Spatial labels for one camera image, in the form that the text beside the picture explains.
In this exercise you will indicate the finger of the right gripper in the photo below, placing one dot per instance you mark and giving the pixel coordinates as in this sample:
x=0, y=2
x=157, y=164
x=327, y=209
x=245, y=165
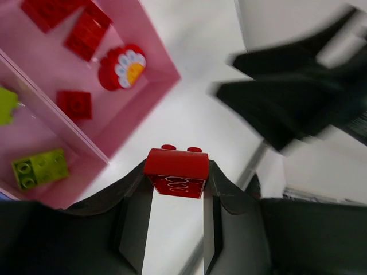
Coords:
x=293, y=55
x=281, y=111

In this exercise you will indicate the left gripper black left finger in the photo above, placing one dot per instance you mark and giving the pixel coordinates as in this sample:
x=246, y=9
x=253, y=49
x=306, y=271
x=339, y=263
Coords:
x=105, y=233

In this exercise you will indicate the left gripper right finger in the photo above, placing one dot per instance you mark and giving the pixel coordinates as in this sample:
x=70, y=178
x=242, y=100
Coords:
x=314, y=238

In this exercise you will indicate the small red square lego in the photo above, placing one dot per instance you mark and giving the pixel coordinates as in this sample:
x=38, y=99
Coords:
x=77, y=105

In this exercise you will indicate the yellow green lego block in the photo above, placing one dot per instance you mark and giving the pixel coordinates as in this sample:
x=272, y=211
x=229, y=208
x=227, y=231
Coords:
x=8, y=103

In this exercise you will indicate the red white lego piece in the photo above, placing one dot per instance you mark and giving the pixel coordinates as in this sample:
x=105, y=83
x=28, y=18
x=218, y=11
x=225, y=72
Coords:
x=121, y=67

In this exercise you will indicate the red lego brick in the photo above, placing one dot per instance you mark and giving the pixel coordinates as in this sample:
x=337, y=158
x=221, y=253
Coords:
x=47, y=14
x=88, y=32

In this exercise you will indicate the small pink bin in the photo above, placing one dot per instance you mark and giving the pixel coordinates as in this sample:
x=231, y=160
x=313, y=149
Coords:
x=40, y=126

